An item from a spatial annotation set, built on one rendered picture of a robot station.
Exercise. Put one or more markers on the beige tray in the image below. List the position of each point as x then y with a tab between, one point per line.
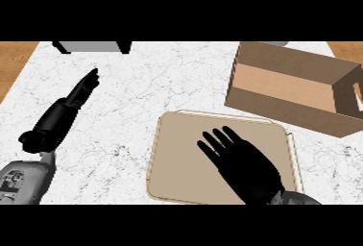
189	160

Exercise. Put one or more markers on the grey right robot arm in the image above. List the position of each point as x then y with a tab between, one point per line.
297	198

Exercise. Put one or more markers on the small grey object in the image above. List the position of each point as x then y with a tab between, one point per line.
273	43

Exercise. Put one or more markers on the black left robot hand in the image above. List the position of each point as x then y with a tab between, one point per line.
55	121

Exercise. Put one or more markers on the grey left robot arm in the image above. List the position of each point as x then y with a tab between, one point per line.
24	181

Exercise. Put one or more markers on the brown cardboard box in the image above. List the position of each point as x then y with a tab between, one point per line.
292	89

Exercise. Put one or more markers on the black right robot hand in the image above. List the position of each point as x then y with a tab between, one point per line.
245	163

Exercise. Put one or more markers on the grey and black appliance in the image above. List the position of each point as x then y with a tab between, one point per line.
92	46

